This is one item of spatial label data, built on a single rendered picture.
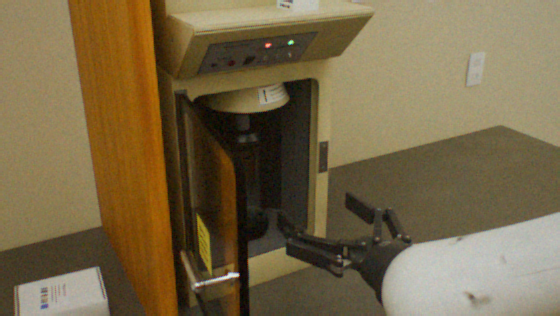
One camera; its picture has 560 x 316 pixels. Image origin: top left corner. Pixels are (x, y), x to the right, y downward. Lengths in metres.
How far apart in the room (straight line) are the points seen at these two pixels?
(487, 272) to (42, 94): 1.04
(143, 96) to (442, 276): 0.48
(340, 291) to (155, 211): 0.46
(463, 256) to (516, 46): 1.64
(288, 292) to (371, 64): 0.80
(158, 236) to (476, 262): 0.53
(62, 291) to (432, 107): 1.29
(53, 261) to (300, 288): 0.56
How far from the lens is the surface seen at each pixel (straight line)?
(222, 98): 1.03
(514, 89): 2.22
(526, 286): 0.54
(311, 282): 1.19
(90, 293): 1.16
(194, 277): 0.76
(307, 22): 0.88
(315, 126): 1.12
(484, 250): 0.55
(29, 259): 1.38
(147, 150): 0.85
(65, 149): 1.38
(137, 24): 0.79
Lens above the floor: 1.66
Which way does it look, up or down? 24 degrees down
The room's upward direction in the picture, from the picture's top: straight up
